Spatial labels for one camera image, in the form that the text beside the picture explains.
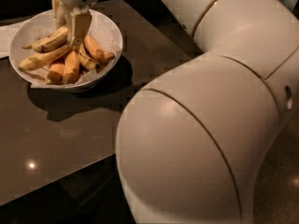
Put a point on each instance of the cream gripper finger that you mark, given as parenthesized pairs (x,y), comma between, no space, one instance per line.
(78,22)
(58,13)

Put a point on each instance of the yellow banana across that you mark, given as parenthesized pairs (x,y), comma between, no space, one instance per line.
(50,42)

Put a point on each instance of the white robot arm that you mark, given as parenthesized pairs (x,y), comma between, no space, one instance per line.
(190,143)

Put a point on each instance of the small yellow banana centre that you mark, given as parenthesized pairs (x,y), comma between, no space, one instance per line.
(85,60)

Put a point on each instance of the white bowl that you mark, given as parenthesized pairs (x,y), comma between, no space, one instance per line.
(17,53)

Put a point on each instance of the long yellow banana upper left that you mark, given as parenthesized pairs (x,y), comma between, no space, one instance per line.
(39,60)

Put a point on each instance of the white paper bowl liner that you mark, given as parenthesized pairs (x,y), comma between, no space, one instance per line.
(102,29)

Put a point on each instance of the orange plantain right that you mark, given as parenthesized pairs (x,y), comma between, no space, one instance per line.
(96,51)

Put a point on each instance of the orange plantain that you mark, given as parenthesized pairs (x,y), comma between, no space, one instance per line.
(96,51)
(56,71)
(71,68)

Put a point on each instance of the orange plantain bottom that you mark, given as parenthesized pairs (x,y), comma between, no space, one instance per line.
(71,68)

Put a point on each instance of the orange plantain lower left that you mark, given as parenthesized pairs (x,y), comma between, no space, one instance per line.
(56,71)

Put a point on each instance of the white cloth left edge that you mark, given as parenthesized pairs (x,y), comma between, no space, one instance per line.
(6,34)

